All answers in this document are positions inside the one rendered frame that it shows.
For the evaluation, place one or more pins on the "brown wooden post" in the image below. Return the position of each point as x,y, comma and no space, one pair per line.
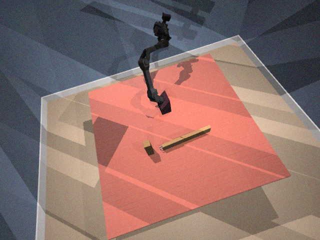
148,147

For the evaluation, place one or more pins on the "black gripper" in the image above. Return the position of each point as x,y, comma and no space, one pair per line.
166,18

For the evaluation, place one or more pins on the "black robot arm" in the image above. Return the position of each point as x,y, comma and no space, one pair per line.
144,64

